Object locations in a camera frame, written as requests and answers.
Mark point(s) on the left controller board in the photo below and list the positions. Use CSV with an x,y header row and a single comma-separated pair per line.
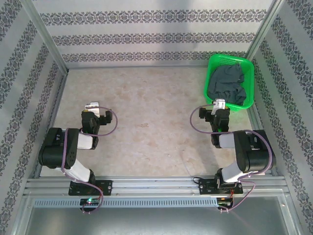
x,y
90,202

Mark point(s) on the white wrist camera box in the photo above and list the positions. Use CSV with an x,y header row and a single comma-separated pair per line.
x,y
218,104
92,107

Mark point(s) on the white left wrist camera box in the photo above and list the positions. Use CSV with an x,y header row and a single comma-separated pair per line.
x,y
92,107

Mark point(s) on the grey metal sheet panel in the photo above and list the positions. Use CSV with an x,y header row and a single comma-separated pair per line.
x,y
156,220

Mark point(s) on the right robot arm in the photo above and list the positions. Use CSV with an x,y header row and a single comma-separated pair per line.
x,y
256,156

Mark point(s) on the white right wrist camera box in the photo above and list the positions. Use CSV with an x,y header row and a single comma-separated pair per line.
x,y
218,104

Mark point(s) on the green plastic basket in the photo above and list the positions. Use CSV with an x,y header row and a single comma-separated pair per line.
x,y
249,73

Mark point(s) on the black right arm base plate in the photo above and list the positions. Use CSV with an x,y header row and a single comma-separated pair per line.
x,y
205,187

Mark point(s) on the right controller board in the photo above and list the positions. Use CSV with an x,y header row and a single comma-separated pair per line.
x,y
225,202

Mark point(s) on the controller board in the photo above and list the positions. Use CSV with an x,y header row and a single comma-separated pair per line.
x,y
225,202
90,202

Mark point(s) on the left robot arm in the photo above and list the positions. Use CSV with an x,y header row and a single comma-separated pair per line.
x,y
51,147

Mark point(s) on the aluminium frame post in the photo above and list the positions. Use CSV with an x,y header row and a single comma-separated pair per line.
x,y
46,34
264,29

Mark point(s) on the grey t-shirt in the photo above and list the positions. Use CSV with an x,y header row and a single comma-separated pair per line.
x,y
226,83

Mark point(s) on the aluminium side rail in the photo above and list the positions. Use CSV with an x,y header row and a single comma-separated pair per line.
x,y
256,120
57,110

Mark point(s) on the aluminium mounting rail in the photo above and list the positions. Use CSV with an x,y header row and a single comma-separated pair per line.
x,y
154,184

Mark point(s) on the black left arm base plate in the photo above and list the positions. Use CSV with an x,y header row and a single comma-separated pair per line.
x,y
105,187

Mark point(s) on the aluminium back rail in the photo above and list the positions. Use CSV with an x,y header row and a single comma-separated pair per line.
x,y
146,66

